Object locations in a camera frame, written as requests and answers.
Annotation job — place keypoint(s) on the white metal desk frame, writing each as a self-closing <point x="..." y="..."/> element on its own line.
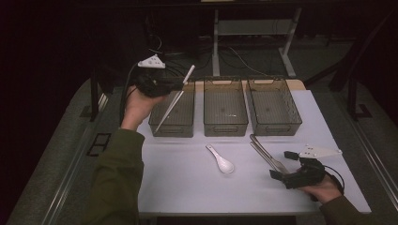
<point x="216" y="47"/>

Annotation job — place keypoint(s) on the white table mat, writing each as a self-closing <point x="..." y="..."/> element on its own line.
<point x="219" y="193"/>

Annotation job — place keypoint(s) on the black metal stand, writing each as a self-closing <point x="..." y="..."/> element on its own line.
<point x="352" y="100"/>

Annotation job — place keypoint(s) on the white chopstick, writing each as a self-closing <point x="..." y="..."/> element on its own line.
<point x="171" y="105"/>
<point x="190" y="72"/>

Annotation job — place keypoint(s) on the white ceramic spoon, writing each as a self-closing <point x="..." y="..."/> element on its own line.
<point x="226" y="166"/>

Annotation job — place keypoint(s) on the metal floor rail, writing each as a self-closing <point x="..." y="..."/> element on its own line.
<point x="374" y="159"/>
<point x="70" y="175"/>

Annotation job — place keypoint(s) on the person's left hand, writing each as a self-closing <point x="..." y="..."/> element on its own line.
<point x="137" y="108"/>

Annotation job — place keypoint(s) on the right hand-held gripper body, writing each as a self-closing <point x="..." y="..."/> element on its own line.
<point x="308" y="175"/>

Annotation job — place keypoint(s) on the person's right hand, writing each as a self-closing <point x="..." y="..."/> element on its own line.
<point x="325" y="191"/>

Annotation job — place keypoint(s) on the black slanted stand leg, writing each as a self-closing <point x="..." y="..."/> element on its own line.
<point x="339" y="79"/>

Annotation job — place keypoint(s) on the transparent brown plastic bin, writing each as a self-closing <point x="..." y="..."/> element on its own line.
<point x="273" y="106"/>
<point x="181" y="115"/>
<point x="225" y="106"/>

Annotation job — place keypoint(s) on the metal fork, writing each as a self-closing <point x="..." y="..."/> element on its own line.
<point x="262" y="156"/>

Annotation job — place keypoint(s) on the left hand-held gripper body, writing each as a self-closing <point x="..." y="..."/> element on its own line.
<point x="153" y="84"/>

